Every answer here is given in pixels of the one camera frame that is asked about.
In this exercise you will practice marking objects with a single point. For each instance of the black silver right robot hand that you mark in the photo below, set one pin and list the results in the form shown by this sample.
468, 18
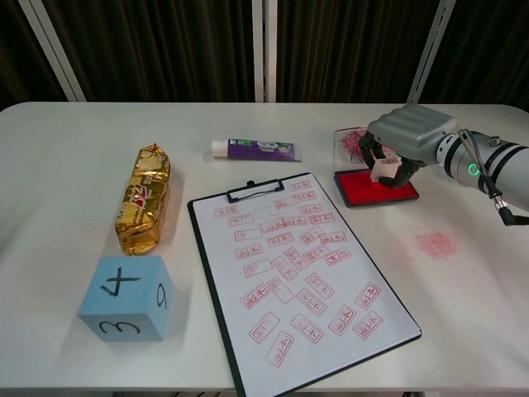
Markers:
413, 128

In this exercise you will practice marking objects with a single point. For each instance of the black clipboard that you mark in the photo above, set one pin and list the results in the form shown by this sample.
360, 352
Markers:
215, 289

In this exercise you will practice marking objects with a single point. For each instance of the clear ink pad lid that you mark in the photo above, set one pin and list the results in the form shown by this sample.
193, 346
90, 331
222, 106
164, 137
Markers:
347, 149

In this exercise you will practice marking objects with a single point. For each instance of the red ink pad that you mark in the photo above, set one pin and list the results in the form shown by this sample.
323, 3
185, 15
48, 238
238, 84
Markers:
363, 194

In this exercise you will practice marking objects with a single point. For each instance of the purple white toothpaste tube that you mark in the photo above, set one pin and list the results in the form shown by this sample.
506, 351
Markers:
256, 149

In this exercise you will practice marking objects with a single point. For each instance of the dark pleated curtain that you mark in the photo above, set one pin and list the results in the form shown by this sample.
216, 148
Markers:
165, 45

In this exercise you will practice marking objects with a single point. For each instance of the gold foil snack package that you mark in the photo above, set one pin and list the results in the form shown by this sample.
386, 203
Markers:
142, 198

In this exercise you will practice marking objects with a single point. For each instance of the blue foam number cube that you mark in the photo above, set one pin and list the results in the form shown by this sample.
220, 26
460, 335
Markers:
120, 285

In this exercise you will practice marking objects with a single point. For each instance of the white frame post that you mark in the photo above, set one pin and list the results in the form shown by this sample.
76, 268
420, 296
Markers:
53, 54
264, 49
432, 49

